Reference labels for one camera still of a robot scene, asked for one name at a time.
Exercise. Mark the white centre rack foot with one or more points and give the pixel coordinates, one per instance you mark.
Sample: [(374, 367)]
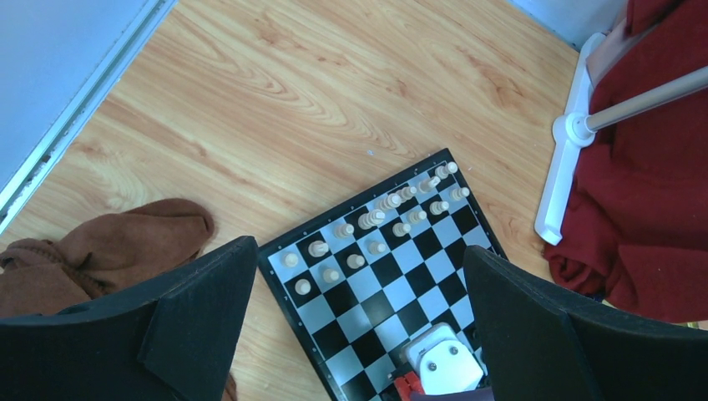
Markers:
[(568, 144)]

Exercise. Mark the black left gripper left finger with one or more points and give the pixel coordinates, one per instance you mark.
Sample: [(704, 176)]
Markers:
[(172, 337)]

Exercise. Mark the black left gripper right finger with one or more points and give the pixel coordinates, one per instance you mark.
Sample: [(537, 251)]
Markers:
[(543, 342)]

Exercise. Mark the cream chess pieces row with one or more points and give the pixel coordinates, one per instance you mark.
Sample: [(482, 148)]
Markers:
[(373, 219)]

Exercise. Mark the pink hanging garment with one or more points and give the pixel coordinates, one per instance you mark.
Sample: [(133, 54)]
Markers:
[(615, 45)]

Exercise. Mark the brown crumpled cloth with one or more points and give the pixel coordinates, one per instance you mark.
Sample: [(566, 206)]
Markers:
[(103, 256)]

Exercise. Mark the silver centre rack pole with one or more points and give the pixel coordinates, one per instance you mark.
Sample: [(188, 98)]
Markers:
[(673, 90)]

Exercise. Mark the dark red hanging shirt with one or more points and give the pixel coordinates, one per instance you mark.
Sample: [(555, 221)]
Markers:
[(635, 229)]

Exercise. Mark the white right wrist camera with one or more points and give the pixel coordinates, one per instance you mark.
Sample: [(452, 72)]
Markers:
[(442, 362)]

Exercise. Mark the black white chessboard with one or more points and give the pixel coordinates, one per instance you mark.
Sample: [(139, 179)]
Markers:
[(353, 331)]

